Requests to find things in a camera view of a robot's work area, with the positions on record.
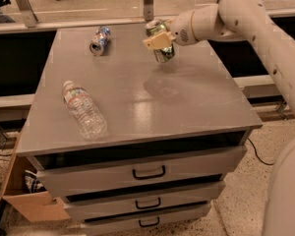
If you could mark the top grey drawer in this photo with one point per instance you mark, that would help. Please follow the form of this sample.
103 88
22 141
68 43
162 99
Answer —
92 178

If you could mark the bottom grey drawer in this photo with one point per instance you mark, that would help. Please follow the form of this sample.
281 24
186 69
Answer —
145 220

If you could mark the blue silver redbull can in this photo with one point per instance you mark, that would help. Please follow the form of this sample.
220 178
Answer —
100 41

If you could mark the checkered cloth in box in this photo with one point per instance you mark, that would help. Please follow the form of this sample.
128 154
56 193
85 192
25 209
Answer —
33 183

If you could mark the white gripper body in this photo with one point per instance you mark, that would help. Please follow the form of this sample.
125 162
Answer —
181 29

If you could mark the brown cardboard box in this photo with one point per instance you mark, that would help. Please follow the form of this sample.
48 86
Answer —
35 207

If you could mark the grey drawer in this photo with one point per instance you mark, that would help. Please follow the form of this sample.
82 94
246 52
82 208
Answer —
145 220
144 201
92 178

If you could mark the green soda can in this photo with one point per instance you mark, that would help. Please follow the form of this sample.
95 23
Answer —
154 27

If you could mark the clear plastic water bottle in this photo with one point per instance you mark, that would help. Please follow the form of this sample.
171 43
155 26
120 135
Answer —
83 109

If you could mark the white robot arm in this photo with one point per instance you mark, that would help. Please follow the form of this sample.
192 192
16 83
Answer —
230 20

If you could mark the middle grey drawer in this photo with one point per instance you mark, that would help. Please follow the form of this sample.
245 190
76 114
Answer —
144 201

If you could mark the grey drawer cabinet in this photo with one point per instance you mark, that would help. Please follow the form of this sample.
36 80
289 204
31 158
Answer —
151 109

